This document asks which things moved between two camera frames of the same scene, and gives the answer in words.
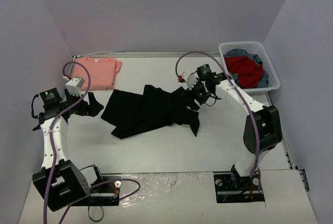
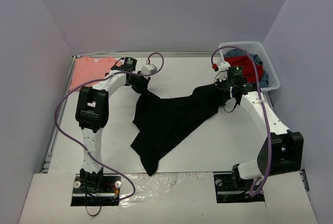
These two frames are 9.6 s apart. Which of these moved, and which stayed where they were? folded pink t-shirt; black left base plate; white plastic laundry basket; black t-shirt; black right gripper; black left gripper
Moved: black left gripper; black t-shirt; black right gripper
Stayed: white plastic laundry basket; black left base plate; folded pink t-shirt
